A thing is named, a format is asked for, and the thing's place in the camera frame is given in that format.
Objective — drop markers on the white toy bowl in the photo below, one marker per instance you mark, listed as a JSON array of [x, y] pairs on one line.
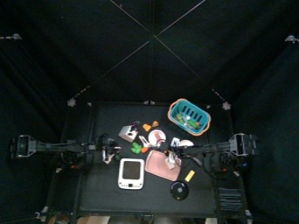
[[186, 143]]

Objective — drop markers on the white plate with red food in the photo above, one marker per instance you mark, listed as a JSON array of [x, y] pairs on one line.
[[156, 137]]

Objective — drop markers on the white toy utensil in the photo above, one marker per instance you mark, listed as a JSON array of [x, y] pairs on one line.
[[144, 142]]

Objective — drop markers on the pink cutting board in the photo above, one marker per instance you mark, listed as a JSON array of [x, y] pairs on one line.
[[159, 167]]

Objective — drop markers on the white toy tablet scale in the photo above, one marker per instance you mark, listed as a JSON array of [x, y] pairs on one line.
[[131, 173]]

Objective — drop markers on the orange toy food piece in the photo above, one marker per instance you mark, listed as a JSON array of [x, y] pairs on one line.
[[147, 127], [155, 124]]

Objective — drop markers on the yellow toy block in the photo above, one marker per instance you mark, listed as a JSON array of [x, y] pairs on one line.
[[190, 176]]

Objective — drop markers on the green toy vegetable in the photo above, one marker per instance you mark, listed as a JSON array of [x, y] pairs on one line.
[[191, 123]]

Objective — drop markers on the white toy cup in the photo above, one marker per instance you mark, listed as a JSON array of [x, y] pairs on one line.
[[175, 141]]

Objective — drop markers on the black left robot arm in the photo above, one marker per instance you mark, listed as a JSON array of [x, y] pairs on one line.
[[51, 145]]

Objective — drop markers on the purple toy piece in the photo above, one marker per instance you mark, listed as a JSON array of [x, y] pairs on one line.
[[135, 124]]

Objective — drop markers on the metal frame clamp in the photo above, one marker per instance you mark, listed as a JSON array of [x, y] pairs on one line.
[[15, 37], [291, 38]]

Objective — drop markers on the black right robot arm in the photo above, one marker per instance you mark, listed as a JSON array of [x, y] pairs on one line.
[[226, 145]]

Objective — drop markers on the metal frame corner bracket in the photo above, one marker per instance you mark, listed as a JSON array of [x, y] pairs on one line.
[[226, 105], [71, 102]]

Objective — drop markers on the black round disc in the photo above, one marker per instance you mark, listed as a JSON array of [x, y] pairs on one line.
[[179, 190]]

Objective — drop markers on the white toy cube box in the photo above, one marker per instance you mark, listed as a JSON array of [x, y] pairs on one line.
[[128, 133]]

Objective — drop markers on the teal basket with orange rim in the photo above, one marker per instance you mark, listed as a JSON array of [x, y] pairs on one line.
[[190, 116]]

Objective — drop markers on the metal frame centre bracket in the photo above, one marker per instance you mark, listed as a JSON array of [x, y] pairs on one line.
[[148, 102]]

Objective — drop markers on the small orange toy piece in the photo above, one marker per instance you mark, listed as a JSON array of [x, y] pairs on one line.
[[144, 150]]

